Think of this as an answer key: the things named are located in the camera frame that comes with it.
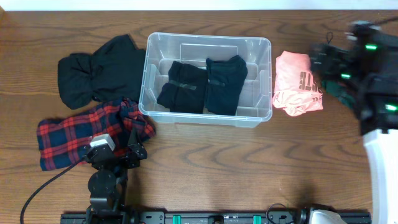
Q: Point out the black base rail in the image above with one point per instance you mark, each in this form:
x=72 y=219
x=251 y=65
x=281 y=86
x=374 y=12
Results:
x=277 y=213

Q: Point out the green garment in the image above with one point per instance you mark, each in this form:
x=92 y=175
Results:
x=340 y=93

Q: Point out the red navy plaid shirt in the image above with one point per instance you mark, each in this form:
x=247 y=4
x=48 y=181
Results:
x=62 y=141

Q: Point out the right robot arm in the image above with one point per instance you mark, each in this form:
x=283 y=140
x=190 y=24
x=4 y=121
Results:
x=376 y=111

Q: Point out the clear plastic storage bin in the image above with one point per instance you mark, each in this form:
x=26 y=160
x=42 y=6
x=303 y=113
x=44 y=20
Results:
x=255 y=100

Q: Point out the black hooded garment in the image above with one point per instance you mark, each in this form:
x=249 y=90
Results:
x=113 y=71

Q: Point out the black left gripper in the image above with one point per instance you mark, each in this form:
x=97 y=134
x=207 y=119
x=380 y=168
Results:
x=137 y=153

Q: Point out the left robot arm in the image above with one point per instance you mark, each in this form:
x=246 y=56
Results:
x=107 y=186

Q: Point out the navy garment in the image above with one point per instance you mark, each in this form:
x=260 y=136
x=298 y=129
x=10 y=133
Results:
x=225 y=83

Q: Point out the pink folded shirt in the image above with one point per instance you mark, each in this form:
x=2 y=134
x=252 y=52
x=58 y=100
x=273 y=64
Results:
x=295 y=90

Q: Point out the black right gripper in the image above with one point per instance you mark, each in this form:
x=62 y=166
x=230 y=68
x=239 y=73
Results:
x=341 y=56

